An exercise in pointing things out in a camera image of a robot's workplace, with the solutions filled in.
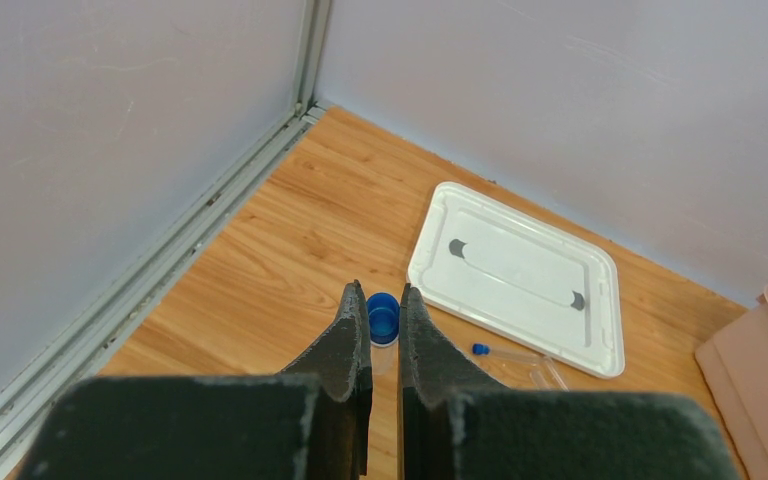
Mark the test tube blue cap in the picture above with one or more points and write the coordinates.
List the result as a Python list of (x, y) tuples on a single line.
[(545, 375), (484, 350), (383, 317)]

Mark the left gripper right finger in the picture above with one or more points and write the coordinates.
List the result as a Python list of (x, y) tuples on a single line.
[(458, 422)]

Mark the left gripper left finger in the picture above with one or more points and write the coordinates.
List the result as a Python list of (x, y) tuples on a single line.
[(310, 420)]

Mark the white plastic lid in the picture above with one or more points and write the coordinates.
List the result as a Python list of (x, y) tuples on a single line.
[(521, 278)]

